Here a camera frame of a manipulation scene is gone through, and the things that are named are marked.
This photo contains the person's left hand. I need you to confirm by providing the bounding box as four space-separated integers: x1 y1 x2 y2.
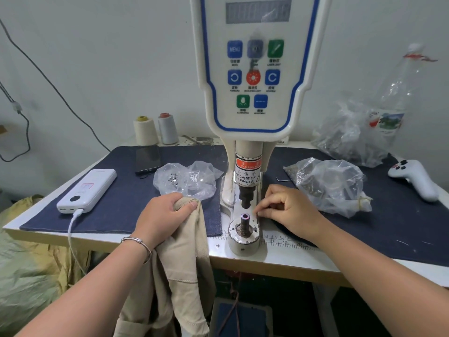
131 192 199 250

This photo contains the person's right hand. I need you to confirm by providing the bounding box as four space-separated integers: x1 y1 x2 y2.
254 184 330 249

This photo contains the beige fabric garment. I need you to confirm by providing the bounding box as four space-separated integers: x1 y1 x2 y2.
113 196 217 337

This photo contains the person's right forearm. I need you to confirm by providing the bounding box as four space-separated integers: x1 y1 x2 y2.
317 221 449 337

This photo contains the person's left forearm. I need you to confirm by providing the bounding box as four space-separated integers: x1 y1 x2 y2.
14 236 152 337

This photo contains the clear bag of silver snaps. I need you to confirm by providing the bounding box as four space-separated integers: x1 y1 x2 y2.
153 161 224 203

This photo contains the black smartphone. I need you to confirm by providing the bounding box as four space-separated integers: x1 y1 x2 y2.
135 145 163 176

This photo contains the dark blue denim mat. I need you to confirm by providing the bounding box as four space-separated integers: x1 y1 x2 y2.
19 145 229 238
260 147 449 268

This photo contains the white work table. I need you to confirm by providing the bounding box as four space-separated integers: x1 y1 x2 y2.
2 135 449 337

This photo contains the clear bag of dark snaps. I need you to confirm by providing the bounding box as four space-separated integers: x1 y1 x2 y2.
283 157 373 219

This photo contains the grey thread cone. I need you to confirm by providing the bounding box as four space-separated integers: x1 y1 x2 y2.
157 113 179 145

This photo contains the cream thread cone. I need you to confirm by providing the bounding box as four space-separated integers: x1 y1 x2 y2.
133 116 159 147

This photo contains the white power bank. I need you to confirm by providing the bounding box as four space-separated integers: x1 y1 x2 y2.
56 168 118 214

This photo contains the white snap button press machine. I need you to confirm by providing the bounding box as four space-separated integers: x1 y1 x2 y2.
189 0 333 257

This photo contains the blue foot pedal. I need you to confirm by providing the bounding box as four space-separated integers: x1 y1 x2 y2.
209 297 275 337

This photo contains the large clear bag of hardware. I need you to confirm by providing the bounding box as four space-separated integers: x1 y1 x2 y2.
311 100 393 169

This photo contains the white game controller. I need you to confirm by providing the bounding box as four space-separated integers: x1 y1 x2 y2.
387 157 440 203

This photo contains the olive plastic sack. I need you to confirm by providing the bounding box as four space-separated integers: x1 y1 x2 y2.
0 195 92 337

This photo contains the clear plastic bottle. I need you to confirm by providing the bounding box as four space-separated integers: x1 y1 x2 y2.
366 43 438 147

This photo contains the silver bracelet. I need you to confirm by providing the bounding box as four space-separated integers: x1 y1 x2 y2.
120 236 152 265

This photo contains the white charging cable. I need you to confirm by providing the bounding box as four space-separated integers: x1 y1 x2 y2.
67 209 87 276

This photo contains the black wall cable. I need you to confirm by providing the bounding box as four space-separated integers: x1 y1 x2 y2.
0 18 111 163

